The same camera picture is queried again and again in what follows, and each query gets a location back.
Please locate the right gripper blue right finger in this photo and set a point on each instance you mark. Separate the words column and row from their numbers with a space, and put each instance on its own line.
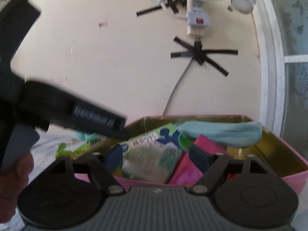
column 211, row 165

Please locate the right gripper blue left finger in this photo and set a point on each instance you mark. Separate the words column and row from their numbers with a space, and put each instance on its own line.
column 101, row 168

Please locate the magenta zip wallet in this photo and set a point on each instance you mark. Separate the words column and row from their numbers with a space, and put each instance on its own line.
column 186, row 173

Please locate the light teal fabric pouch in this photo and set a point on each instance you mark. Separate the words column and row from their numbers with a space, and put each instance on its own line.
column 237, row 135

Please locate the teal plush teddy bear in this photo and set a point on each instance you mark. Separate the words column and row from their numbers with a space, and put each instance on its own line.
column 82, row 136

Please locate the blue green toothpaste box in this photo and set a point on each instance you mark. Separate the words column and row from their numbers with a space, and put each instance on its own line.
column 152, row 156

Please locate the small red carton box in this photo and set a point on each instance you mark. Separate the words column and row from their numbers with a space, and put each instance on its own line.
column 231, row 177

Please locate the person's left hand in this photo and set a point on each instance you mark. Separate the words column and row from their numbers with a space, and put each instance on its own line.
column 12, row 185

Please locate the striped blue bed sheet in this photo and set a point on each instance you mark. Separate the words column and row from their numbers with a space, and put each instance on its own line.
column 44, row 152

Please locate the pink macaron biscuit tin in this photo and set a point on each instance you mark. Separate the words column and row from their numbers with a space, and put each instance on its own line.
column 272, row 150

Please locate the black tape cross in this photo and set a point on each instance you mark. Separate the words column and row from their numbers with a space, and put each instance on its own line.
column 200, row 55

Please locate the white power strip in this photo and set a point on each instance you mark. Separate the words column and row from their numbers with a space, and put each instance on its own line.
column 196, row 18

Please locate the black upper tape strips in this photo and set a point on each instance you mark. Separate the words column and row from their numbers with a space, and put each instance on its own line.
column 172, row 4

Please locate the frosted floral window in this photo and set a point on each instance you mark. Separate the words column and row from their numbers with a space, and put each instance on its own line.
column 281, row 29

